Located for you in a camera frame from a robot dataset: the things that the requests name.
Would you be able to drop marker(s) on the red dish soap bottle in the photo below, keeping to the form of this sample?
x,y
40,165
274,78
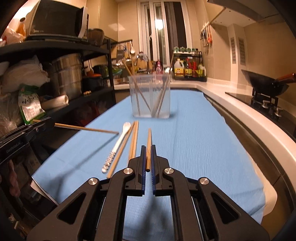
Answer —
x,y
159,68

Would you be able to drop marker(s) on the white striped spoon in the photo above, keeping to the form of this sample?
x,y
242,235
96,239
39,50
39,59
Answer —
x,y
126,127

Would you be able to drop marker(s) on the clear plastic utensil holder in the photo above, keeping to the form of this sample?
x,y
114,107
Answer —
x,y
156,90

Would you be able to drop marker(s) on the blue table cloth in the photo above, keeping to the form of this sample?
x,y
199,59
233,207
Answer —
x,y
195,140

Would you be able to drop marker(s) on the chrome kitchen faucet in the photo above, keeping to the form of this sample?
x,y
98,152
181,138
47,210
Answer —
x,y
142,64

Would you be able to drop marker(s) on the black spice rack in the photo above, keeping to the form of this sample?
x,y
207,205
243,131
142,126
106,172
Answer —
x,y
193,64

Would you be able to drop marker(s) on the black gas stove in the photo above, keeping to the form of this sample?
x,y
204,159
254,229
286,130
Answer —
x,y
275,109

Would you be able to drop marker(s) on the range hood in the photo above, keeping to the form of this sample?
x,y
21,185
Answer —
x,y
242,13

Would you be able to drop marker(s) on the yellow oil bottle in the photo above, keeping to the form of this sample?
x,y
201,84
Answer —
x,y
179,69

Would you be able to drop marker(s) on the hanging kitchen tools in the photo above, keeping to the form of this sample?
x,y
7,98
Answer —
x,y
205,35

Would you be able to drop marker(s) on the white plastic bag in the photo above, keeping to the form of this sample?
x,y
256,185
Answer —
x,y
28,72

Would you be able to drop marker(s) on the dark curved wooden chopstick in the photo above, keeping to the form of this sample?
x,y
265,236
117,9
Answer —
x,y
136,92

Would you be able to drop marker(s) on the black microwave oven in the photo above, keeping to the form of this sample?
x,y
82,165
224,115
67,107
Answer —
x,y
57,20

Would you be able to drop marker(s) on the left hand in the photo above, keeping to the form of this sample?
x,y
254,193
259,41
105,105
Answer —
x,y
9,177

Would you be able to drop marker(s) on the white paper roll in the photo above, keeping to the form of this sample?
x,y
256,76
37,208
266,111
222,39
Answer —
x,y
57,102

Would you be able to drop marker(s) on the green food package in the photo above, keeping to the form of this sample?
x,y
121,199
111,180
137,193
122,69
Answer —
x,y
29,103

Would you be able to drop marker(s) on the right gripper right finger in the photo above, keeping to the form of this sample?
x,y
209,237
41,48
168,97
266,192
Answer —
x,y
200,210

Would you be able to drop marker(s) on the black wok with wooden handle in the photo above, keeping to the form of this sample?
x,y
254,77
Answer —
x,y
267,85

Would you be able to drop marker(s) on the stainless steel stock pot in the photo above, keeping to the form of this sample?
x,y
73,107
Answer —
x,y
65,74

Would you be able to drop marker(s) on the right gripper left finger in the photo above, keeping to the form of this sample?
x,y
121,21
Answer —
x,y
96,210

